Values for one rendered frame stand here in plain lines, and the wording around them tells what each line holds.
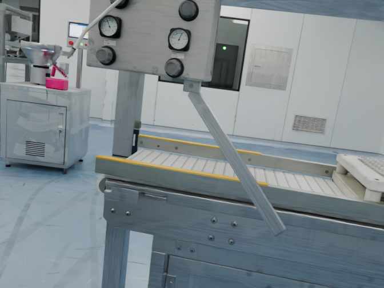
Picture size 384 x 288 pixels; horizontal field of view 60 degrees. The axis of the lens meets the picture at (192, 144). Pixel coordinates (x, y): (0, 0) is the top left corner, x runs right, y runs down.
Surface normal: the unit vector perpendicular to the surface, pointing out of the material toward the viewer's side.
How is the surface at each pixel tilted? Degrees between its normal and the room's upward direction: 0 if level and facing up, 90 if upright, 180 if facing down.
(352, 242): 90
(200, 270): 90
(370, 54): 90
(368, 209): 90
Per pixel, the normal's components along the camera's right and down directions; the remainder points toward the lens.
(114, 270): -0.15, 0.18
